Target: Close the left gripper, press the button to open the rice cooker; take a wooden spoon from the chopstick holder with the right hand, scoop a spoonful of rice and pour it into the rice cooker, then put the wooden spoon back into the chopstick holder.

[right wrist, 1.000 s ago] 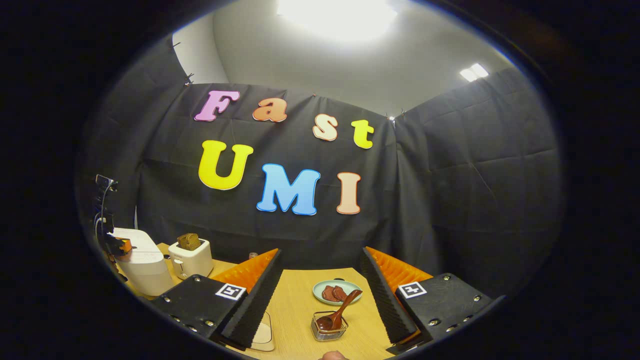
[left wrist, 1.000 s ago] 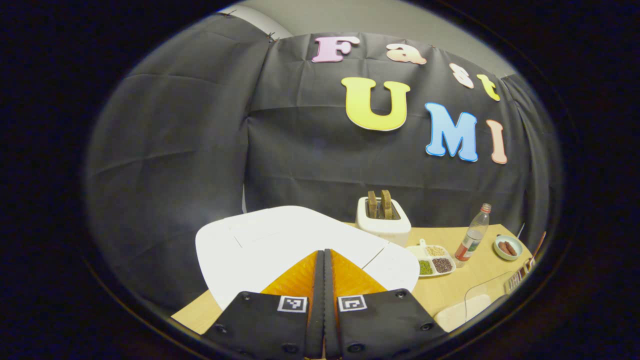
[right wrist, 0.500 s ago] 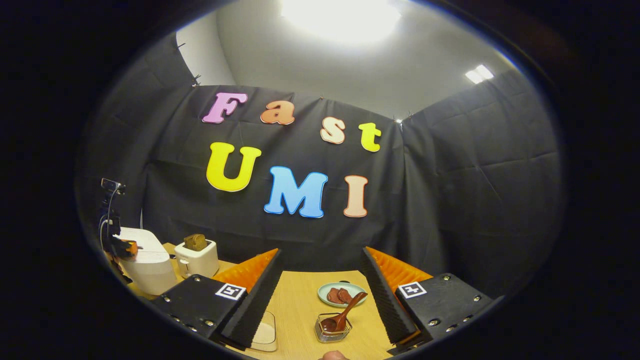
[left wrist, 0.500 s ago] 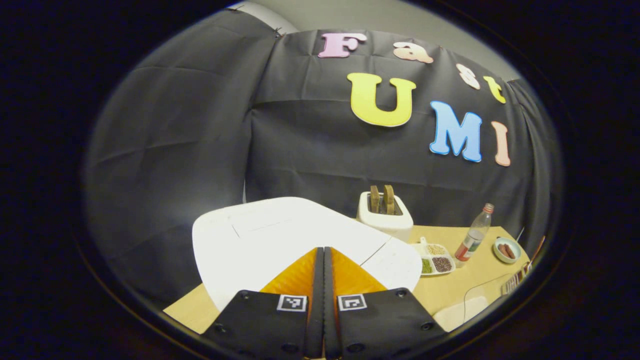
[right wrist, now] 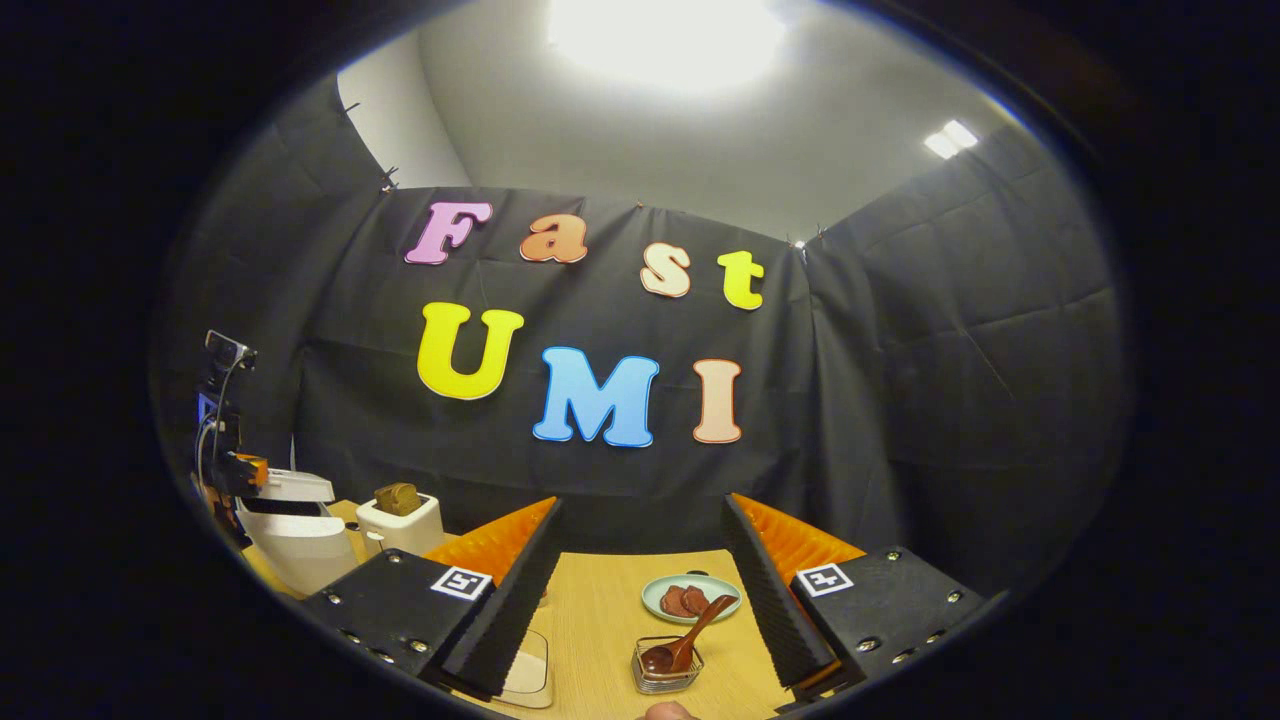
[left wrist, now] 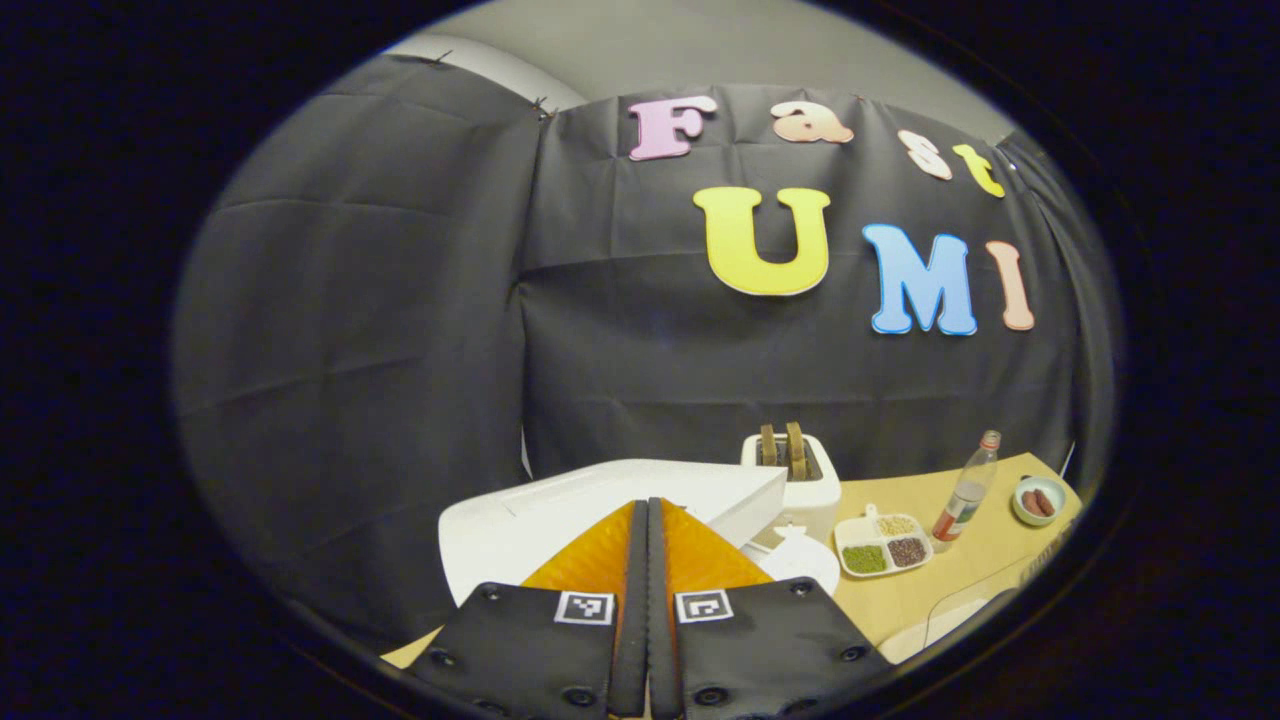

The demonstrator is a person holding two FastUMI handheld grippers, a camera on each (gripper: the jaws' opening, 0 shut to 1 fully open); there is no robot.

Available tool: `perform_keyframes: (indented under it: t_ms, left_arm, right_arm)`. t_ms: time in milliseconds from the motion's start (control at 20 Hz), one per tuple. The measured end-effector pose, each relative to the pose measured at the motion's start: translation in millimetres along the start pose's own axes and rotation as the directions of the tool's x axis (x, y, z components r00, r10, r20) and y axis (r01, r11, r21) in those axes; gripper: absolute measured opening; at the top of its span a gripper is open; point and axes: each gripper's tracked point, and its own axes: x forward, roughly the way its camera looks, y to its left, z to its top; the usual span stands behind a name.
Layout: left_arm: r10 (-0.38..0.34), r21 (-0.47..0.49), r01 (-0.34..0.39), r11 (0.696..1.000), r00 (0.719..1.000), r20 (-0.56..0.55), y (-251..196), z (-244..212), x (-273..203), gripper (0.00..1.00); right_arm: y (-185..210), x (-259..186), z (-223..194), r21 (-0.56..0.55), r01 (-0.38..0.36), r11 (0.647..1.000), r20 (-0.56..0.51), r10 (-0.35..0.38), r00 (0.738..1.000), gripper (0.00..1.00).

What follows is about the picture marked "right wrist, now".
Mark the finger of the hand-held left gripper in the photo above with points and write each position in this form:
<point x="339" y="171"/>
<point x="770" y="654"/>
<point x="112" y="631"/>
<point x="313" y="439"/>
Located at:
<point x="250" y="472"/>

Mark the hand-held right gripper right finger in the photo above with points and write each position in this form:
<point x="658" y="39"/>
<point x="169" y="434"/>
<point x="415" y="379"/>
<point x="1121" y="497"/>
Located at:
<point x="770" y="600"/>

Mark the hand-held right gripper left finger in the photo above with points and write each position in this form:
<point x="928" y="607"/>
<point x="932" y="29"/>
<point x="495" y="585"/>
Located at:
<point x="515" y="610"/>

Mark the clear rice container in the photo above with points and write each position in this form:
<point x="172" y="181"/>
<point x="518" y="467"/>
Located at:
<point x="528" y="680"/>

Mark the white rice cooker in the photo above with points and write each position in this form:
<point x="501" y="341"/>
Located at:
<point x="300" y="555"/>

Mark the dark wooden spoon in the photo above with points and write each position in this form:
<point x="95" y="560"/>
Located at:
<point x="660" y="660"/>

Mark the light green plate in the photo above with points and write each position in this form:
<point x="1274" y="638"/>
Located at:
<point x="655" y="600"/>

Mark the white toaster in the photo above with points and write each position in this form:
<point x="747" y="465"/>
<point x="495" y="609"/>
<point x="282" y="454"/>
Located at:
<point x="405" y="535"/>

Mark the brown bread slice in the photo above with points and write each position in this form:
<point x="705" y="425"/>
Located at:
<point x="398" y="498"/>

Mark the black backdrop cloth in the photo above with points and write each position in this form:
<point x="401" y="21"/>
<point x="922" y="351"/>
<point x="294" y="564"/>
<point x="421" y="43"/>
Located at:
<point x="880" y="380"/>

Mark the small ceiling light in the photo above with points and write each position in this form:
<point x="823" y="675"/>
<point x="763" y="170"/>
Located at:
<point x="950" y="139"/>

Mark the large ceiling light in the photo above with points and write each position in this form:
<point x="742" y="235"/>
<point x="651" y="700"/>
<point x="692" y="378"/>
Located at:
<point x="665" y="40"/>

